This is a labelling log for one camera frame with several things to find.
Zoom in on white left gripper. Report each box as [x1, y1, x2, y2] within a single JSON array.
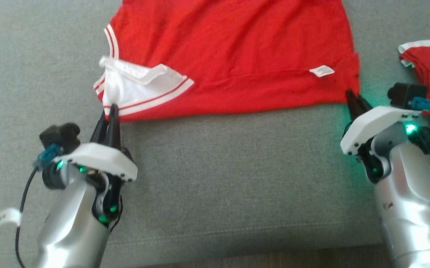
[[53, 104, 138, 182]]

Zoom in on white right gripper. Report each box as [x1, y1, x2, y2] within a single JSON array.
[[340, 89, 422, 156]]

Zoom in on red jersey with white sleeves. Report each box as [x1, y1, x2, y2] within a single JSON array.
[[93, 0, 361, 124]]

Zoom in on grey fabric sofa seat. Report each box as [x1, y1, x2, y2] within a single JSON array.
[[0, 0, 430, 267]]

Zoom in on left arm cable blue plug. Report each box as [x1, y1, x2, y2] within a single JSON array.
[[14, 144, 62, 268]]

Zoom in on white cable label tag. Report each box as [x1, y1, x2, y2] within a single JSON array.
[[0, 207, 22, 230]]

